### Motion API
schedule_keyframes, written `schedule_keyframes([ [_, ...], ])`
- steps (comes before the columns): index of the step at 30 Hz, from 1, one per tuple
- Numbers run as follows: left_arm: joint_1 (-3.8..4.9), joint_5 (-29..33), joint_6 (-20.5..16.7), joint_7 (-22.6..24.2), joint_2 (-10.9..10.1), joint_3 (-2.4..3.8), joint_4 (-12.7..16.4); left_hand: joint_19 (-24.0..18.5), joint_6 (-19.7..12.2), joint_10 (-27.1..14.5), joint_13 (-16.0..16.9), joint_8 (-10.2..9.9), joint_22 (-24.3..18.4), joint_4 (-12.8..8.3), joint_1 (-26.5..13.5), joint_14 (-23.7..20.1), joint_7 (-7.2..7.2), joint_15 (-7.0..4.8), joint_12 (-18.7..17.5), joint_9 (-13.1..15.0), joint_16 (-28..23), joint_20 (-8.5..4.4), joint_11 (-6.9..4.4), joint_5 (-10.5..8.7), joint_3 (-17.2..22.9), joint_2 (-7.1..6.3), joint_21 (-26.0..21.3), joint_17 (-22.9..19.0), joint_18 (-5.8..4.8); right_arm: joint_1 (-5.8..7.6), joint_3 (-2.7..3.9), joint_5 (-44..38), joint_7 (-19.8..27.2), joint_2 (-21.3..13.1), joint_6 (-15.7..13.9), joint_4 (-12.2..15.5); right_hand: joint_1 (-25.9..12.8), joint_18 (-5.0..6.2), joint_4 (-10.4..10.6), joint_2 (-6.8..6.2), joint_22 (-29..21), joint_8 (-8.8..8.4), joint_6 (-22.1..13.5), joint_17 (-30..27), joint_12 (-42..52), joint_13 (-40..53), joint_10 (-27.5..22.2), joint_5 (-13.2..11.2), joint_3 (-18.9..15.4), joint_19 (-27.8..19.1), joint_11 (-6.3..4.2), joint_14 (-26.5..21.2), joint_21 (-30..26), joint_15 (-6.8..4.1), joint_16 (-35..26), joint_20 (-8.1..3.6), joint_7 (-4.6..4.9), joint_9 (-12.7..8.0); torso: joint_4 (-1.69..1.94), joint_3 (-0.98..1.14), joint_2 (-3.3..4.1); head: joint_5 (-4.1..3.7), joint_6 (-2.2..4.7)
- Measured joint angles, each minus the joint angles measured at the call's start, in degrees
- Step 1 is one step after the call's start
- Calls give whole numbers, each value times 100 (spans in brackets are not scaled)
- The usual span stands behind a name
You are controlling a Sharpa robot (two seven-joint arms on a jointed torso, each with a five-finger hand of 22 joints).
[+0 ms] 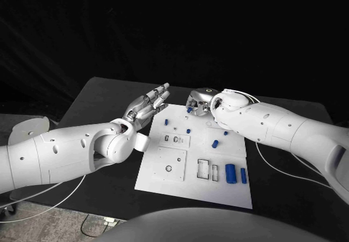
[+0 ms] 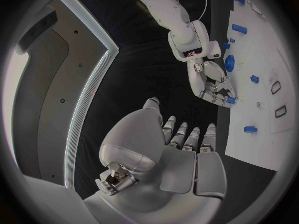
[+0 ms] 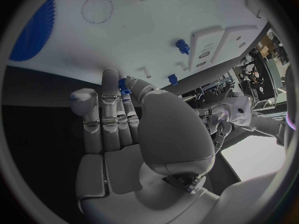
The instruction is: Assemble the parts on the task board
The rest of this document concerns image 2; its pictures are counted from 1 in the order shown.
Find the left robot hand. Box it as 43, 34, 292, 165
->
82, 96, 229, 224

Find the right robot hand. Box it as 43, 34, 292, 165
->
186, 57, 238, 109

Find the white task board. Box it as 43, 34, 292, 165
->
223, 0, 296, 172

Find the blue gear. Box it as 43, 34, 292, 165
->
224, 54, 236, 72

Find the blue cylinder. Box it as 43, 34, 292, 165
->
231, 23, 248, 35

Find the blue plug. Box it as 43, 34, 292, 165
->
243, 125, 258, 134

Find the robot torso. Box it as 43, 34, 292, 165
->
1, 0, 121, 191

